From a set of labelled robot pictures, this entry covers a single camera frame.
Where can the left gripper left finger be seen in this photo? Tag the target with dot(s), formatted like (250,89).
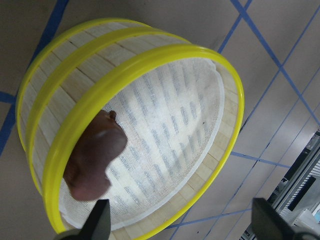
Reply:
(98,223)

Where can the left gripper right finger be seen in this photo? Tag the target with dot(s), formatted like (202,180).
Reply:
(267,224)

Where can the brown bun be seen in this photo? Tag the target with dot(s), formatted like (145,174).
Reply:
(102,141)

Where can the yellow steamer basket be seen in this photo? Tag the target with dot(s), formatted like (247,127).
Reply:
(181,106)

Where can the yellow steamer with cloth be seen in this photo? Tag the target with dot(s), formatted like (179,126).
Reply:
(54,64)

